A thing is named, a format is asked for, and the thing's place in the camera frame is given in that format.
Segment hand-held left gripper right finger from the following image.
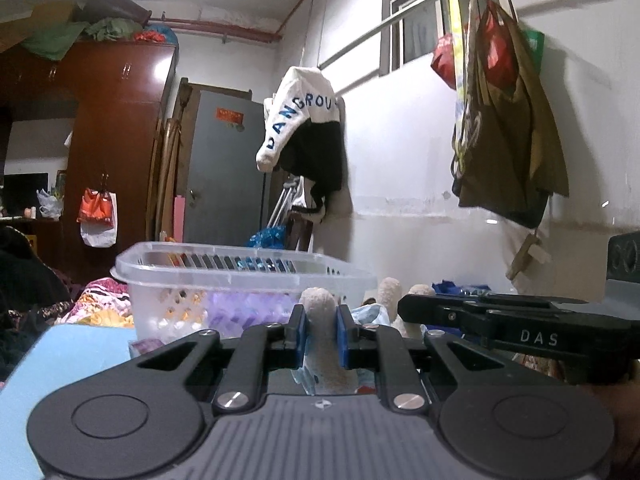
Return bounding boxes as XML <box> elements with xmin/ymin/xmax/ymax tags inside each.
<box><xmin>336</xmin><ymin>305</ymin><xmax>482</xmax><ymax>407</ymax></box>

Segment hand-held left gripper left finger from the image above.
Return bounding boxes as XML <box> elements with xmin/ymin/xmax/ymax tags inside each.
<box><xmin>134</xmin><ymin>304</ymin><xmax>307</xmax><ymax>407</ymax></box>

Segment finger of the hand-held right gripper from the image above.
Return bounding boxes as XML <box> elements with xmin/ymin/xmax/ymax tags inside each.
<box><xmin>397</xmin><ymin>293</ymin><xmax>632</xmax><ymax>363</ymax></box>
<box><xmin>462</xmin><ymin>291</ymin><xmax>592</xmax><ymax>311</ymax></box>

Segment cream plush toy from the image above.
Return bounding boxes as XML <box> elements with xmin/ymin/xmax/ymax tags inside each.
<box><xmin>299</xmin><ymin>277</ymin><xmax>437</xmax><ymax>396</ymax></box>

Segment clear plastic basket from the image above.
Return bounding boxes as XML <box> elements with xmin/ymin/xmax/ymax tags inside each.
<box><xmin>110</xmin><ymin>241</ymin><xmax>379</xmax><ymax>357</ymax></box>

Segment blue cloth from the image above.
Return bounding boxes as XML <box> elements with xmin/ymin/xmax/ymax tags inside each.
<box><xmin>432</xmin><ymin>280</ymin><xmax>493</xmax><ymax>297</ymax></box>

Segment purple packet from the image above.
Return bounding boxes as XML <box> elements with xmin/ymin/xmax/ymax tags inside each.
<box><xmin>204</xmin><ymin>289</ymin><xmax>302</xmax><ymax>339</ymax></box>

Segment blue plastic bag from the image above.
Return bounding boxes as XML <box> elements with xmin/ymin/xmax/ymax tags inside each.
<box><xmin>244</xmin><ymin>226</ymin><xmax>287</xmax><ymax>252</ymax></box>

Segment metal crutches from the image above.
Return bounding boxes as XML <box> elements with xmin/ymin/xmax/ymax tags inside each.
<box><xmin>265</xmin><ymin>174</ymin><xmax>313</xmax><ymax>253</ymax></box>

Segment olive hanging bags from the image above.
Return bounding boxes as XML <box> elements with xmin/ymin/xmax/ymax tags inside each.
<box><xmin>451</xmin><ymin>0</ymin><xmax>571</xmax><ymax>229</ymax></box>

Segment grey metal cabinet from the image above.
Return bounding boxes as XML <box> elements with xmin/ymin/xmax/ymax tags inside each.
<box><xmin>182</xmin><ymin>78</ymin><xmax>274</xmax><ymax>250</ymax></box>

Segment floral blanket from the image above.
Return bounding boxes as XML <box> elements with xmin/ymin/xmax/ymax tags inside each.
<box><xmin>54</xmin><ymin>279</ymin><xmax>137</xmax><ymax>330</ymax></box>

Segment wooden planks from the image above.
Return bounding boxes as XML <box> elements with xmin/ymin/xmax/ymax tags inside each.
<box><xmin>149</xmin><ymin>118</ymin><xmax>184</xmax><ymax>242</ymax></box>

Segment white and black jacket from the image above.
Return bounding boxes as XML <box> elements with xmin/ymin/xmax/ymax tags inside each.
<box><xmin>255</xmin><ymin>65</ymin><xmax>352</xmax><ymax>224</ymax></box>

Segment orange and white plastic bag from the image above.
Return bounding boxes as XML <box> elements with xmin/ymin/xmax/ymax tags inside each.
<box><xmin>76</xmin><ymin>187</ymin><xmax>119</xmax><ymax>249</ymax></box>

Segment light blue foam board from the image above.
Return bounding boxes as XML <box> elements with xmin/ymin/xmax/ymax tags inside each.
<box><xmin>0</xmin><ymin>323</ymin><xmax>142</xmax><ymax>480</ymax></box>

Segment red hanging bag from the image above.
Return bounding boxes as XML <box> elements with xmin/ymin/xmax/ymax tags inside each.
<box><xmin>431</xmin><ymin>32</ymin><xmax>470</xmax><ymax>92</ymax></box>

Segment brown wooden wardrobe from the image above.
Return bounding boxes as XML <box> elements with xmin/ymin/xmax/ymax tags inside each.
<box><xmin>0</xmin><ymin>40</ymin><xmax>179</xmax><ymax>283</ymax></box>

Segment dark cloth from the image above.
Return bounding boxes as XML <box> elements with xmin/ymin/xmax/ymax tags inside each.
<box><xmin>0</xmin><ymin>226</ymin><xmax>72</xmax><ymax>382</ymax></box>

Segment window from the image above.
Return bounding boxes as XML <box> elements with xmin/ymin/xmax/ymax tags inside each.
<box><xmin>381</xmin><ymin>0</ymin><xmax>503</xmax><ymax>77</ymax></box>

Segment metal clothes rod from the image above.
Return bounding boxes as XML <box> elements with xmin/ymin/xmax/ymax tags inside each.
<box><xmin>319</xmin><ymin>0</ymin><xmax>516</xmax><ymax>70</ymax></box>

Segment black monitor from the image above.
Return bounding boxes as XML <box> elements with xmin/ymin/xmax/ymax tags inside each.
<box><xmin>2</xmin><ymin>172</ymin><xmax>50</xmax><ymax>219</ymax></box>

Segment red ceiling pipe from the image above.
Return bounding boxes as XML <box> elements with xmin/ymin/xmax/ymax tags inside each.
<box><xmin>148</xmin><ymin>17</ymin><xmax>285</xmax><ymax>45</ymax></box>

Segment dark brown bin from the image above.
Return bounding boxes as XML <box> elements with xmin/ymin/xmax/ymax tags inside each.
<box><xmin>80</xmin><ymin>0</ymin><xmax>153</xmax><ymax>27</ymax></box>

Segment green cloth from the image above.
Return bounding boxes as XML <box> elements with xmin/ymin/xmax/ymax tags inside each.
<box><xmin>19</xmin><ymin>17</ymin><xmax>147</xmax><ymax>62</ymax></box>

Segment yellow strap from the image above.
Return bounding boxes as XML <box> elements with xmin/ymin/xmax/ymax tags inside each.
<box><xmin>446</xmin><ymin>0</ymin><xmax>476</xmax><ymax>173</ymax></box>

